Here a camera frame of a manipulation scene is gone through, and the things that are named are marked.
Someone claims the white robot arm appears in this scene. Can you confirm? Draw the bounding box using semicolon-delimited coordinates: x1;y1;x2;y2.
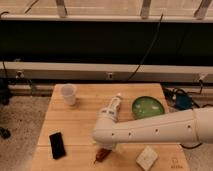
92;107;213;149

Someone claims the black hanging cable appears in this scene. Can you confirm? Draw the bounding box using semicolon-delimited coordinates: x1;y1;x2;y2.
125;13;165;83

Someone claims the white sponge block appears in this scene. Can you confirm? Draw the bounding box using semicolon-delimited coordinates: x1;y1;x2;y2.
136;146;158;171

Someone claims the black floor cable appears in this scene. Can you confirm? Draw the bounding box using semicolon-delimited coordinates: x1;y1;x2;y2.
163;87;213;150

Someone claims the green bowl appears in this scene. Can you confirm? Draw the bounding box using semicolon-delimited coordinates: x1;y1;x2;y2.
132;96;165;120

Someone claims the black object on floor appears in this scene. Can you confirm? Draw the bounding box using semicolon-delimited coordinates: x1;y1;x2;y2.
0;127;11;139

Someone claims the black smartphone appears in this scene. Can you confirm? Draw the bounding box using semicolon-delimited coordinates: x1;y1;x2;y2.
49;132;66;159

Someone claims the blue power box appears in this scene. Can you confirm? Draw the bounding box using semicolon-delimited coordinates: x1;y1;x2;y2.
175;94;192;110

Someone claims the white plastic bottle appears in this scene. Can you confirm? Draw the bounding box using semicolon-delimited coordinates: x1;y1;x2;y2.
107;93;122;115

